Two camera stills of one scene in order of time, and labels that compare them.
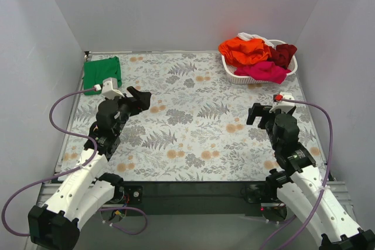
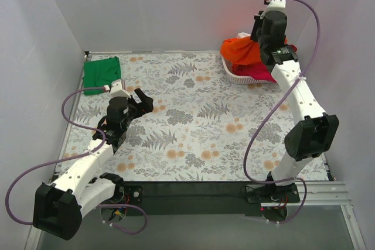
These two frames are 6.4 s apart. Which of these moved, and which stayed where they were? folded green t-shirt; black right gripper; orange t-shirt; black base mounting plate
Moved: black right gripper
Stayed: folded green t-shirt; black base mounting plate; orange t-shirt
